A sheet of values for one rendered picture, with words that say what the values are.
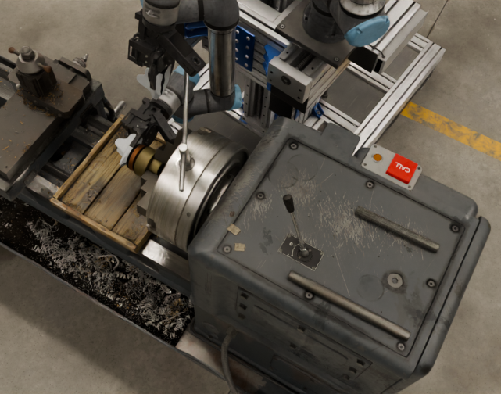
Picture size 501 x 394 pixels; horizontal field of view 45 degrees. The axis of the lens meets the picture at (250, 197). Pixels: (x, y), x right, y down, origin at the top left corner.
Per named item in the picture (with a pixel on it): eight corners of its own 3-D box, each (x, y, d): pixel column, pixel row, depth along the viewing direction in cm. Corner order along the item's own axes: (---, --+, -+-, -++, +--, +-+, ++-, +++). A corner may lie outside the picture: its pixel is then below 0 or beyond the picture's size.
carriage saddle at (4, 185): (107, 94, 199) (104, 83, 193) (13, 202, 179) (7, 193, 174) (34, 56, 204) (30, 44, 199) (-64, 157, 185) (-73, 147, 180)
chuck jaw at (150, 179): (182, 187, 157) (156, 220, 151) (182, 198, 161) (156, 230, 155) (147, 168, 159) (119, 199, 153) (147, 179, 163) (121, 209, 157)
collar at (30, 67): (51, 59, 172) (48, 52, 170) (33, 78, 169) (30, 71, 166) (29, 48, 174) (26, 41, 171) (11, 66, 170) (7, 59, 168)
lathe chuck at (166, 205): (239, 171, 179) (236, 120, 150) (183, 260, 169) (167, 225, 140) (213, 157, 181) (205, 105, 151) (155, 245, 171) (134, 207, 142)
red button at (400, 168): (416, 167, 147) (419, 163, 145) (406, 186, 145) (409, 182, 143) (394, 156, 148) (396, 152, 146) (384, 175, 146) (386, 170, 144)
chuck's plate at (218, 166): (249, 177, 178) (248, 127, 149) (193, 266, 169) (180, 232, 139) (239, 171, 179) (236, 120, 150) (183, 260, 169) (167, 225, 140)
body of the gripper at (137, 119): (123, 137, 171) (147, 107, 176) (148, 151, 169) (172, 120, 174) (119, 122, 164) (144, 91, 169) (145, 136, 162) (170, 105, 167)
